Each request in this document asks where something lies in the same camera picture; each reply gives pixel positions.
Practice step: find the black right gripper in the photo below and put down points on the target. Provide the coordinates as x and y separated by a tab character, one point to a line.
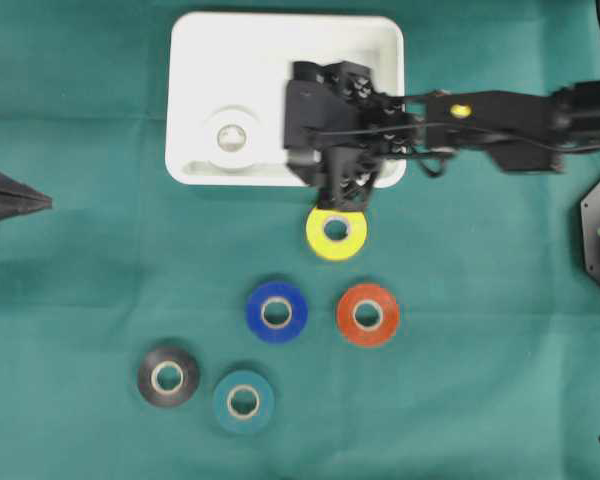
353	158

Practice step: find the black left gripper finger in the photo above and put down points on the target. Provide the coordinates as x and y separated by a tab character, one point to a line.
11	187
13	207

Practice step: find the yellow tape roll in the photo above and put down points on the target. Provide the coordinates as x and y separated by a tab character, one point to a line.
335	235

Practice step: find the white tape roll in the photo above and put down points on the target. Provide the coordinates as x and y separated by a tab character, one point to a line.
230	138

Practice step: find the red tape roll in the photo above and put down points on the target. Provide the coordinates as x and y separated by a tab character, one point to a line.
368	315

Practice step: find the green tape roll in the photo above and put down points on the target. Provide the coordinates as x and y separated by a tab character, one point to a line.
243	402

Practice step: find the white rectangular plastic case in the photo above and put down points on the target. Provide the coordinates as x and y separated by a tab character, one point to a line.
219	59

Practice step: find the blue tape roll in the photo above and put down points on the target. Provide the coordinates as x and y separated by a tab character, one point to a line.
276	312

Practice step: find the black tape roll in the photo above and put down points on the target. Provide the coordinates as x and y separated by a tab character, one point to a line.
168	377

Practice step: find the green table cloth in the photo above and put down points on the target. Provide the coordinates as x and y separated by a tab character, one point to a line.
494	372

